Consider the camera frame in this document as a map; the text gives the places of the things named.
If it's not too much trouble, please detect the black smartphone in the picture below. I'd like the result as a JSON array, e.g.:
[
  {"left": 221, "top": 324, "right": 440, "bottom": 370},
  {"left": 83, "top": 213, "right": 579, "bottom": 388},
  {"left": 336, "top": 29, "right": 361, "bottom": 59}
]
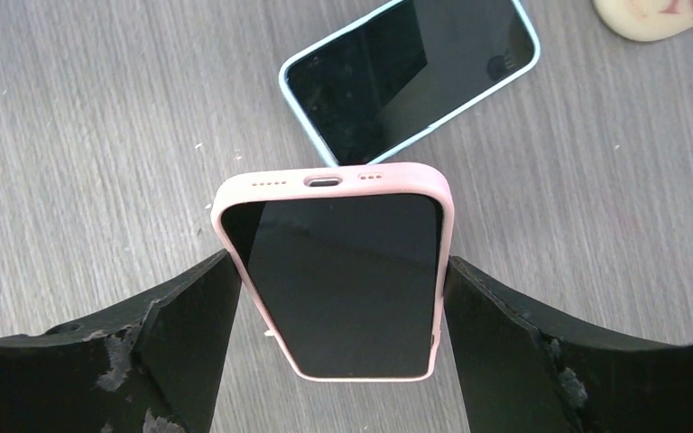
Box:
[{"left": 220, "top": 194, "right": 443, "bottom": 380}]

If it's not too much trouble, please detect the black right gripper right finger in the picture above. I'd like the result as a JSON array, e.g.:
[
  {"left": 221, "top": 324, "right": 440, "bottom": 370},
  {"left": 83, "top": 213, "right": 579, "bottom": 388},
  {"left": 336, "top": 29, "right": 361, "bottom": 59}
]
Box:
[{"left": 444, "top": 257, "right": 693, "bottom": 432}]

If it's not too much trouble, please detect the pink phone case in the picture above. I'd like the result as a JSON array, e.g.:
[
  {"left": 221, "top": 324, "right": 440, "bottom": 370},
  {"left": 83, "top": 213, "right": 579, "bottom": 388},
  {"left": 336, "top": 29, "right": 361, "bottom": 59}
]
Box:
[{"left": 211, "top": 162, "right": 455, "bottom": 382}]

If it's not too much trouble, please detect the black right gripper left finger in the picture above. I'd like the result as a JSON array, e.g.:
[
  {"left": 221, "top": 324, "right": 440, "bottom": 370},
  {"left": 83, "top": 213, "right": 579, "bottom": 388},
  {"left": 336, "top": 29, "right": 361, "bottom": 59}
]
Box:
[{"left": 0, "top": 252, "right": 241, "bottom": 432}]

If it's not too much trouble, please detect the cream lotion pump bottle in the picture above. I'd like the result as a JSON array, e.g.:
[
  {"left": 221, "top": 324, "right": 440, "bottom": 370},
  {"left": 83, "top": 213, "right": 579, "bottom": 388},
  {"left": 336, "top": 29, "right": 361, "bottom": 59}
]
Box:
[{"left": 592, "top": 0, "right": 693, "bottom": 42}]

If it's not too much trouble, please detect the phone in blue case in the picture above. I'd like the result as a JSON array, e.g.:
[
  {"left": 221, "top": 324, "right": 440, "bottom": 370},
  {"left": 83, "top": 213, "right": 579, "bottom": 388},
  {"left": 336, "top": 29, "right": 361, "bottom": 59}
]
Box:
[{"left": 278, "top": 0, "right": 541, "bottom": 166}]

